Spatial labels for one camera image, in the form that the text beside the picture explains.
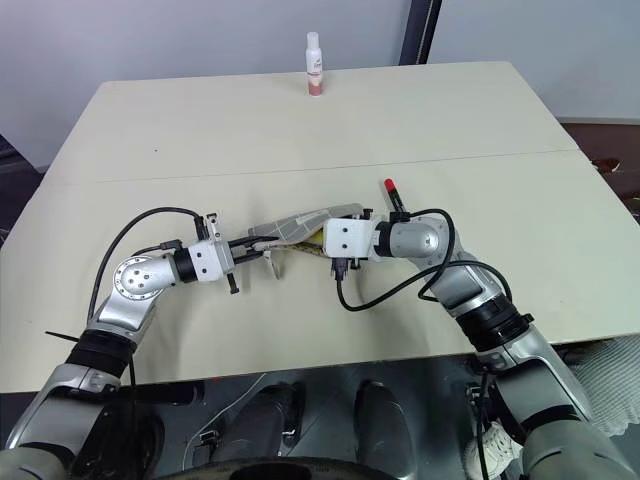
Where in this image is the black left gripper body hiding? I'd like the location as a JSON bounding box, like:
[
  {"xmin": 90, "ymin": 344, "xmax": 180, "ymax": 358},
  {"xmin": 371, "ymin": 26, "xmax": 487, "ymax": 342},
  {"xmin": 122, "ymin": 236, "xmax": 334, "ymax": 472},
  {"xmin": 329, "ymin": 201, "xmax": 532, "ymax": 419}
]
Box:
[{"xmin": 203, "ymin": 212, "xmax": 241, "ymax": 297}]

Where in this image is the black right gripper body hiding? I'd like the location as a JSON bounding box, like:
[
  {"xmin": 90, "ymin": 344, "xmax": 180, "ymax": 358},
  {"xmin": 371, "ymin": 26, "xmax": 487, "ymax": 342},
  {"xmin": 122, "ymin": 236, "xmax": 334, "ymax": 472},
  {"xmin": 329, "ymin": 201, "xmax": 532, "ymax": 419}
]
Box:
[{"xmin": 322, "ymin": 205, "xmax": 376, "ymax": 274}]

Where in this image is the yellow highlighter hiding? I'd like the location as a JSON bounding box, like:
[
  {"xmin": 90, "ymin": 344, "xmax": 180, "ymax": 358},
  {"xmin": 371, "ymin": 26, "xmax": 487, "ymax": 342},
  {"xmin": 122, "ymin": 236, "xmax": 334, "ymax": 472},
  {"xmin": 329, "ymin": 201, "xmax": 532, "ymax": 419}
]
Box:
[{"xmin": 298, "ymin": 232, "xmax": 327, "ymax": 257}]

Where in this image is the grey grid pouch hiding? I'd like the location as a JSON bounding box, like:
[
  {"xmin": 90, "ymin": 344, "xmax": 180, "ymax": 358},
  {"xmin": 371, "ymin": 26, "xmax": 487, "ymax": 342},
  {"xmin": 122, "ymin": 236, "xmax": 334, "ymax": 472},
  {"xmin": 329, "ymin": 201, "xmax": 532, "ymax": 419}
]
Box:
[{"xmin": 247, "ymin": 202, "xmax": 365, "ymax": 280}]

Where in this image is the red capped black marker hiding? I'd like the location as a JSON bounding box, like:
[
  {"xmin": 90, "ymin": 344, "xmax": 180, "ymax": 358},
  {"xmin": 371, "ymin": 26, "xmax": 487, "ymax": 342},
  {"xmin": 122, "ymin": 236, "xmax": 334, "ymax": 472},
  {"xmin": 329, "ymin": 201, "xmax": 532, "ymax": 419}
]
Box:
[{"xmin": 383, "ymin": 177, "xmax": 407, "ymax": 215}]

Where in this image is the black zip tie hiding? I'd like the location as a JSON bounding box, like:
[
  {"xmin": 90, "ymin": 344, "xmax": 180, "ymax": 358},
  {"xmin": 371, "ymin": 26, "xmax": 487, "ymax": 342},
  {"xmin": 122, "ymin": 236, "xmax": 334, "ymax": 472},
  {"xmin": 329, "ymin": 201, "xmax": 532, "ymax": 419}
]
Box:
[{"xmin": 44, "ymin": 329, "xmax": 84, "ymax": 348}]

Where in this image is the dark rounded foot shape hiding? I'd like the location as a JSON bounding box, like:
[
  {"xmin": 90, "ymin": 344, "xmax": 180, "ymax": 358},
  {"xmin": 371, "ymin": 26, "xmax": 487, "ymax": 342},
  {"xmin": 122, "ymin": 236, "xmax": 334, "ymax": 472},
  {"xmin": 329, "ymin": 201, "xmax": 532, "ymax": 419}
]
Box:
[
  {"xmin": 213, "ymin": 381, "xmax": 308, "ymax": 464},
  {"xmin": 353, "ymin": 379, "xmax": 417, "ymax": 466}
]

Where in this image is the white pink spray bottle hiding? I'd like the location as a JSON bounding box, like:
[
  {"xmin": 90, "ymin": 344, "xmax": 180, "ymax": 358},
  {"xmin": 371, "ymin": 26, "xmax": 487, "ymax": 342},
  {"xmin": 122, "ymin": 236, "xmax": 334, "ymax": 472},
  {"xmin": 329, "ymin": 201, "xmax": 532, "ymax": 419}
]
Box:
[{"xmin": 304, "ymin": 31, "xmax": 326, "ymax": 100}]

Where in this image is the white sneaker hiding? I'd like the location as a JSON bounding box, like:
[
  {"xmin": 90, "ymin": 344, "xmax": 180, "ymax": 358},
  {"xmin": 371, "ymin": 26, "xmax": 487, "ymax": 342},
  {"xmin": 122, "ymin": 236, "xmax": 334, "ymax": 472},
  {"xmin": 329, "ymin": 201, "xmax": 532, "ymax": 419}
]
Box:
[{"xmin": 463, "ymin": 419, "xmax": 527, "ymax": 480}]

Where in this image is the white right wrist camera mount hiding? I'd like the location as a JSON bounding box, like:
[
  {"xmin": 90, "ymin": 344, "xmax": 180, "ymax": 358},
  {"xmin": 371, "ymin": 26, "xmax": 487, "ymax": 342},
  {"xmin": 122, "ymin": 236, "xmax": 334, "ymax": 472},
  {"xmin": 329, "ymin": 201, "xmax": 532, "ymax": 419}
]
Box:
[{"xmin": 323, "ymin": 218, "xmax": 374, "ymax": 262}]

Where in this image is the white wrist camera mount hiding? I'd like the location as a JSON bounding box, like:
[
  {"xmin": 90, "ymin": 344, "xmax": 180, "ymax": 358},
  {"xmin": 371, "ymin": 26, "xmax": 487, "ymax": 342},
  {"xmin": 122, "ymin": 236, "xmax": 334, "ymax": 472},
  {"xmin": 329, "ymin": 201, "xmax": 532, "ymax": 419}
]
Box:
[
  {"xmin": 187, "ymin": 238, "xmax": 236, "ymax": 287},
  {"xmin": 323, "ymin": 218, "xmax": 374, "ymax": 262}
]

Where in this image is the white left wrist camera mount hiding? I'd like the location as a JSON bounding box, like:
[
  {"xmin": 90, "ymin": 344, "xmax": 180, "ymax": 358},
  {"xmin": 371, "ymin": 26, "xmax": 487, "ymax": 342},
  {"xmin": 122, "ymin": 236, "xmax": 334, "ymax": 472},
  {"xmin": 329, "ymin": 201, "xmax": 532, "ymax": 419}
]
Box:
[{"xmin": 187, "ymin": 238, "xmax": 236, "ymax": 287}]

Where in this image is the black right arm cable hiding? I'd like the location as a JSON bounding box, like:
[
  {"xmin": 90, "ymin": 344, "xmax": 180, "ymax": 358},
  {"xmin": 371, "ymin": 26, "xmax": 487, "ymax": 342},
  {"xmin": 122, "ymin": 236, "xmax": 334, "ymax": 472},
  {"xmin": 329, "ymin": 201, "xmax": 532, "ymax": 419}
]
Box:
[{"xmin": 330, "ymin": 208, "xmax": 513, "ymax": 312}]

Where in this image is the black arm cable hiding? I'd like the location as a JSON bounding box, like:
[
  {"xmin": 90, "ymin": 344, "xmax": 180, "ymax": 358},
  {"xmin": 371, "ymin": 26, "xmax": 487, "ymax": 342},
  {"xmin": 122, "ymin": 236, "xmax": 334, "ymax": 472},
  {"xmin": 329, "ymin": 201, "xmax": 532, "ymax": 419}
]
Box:
[
  {"xmin": 330, "ymin": 208, "xmax": 513, "ymax": 312},
  {"xmin": 87, "ymin": 206, "xmax": 209, "ymax": 391}
]

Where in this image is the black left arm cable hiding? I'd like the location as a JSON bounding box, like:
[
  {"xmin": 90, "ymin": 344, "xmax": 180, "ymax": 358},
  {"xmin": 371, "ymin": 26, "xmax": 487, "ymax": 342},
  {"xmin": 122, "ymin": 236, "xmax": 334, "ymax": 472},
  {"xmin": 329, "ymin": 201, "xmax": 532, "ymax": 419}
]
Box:
[{"xmin": 87, "ymin": 206, "xmax": 209, "ymax": 391}]

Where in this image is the white thin floor cable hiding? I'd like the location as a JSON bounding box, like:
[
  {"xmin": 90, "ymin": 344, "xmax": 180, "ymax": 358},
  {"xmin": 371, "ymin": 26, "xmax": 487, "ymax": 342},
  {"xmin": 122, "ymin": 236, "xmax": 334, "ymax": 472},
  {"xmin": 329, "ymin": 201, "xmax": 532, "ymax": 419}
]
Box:
[{"xmin": 182, "ymin": 373, "xmax": 267, "ymax": 467}]

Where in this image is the dark vertical post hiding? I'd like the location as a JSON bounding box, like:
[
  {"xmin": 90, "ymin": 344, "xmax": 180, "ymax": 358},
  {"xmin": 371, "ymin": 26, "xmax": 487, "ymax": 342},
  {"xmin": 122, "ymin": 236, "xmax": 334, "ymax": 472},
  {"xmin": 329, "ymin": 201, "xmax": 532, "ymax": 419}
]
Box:
[{"xmin": 398, "ymin": 0, "xmax": 444, "ymax": 67}]

